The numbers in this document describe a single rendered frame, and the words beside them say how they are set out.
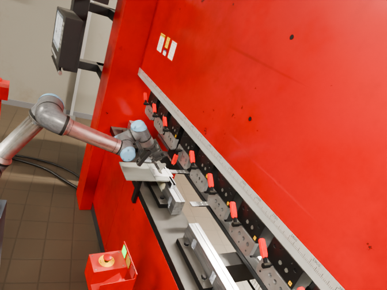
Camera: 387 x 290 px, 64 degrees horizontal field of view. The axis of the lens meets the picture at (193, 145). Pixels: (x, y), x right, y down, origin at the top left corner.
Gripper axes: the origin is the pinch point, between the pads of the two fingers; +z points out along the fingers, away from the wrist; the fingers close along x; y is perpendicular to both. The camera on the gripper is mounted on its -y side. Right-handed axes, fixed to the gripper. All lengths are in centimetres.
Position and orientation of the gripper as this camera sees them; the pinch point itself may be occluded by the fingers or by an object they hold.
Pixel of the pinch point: (158, 170)
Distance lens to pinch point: 187.2
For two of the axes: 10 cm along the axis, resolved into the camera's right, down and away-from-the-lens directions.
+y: 8.6, -4.9, 1.4
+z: 3.1, 7.2, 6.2
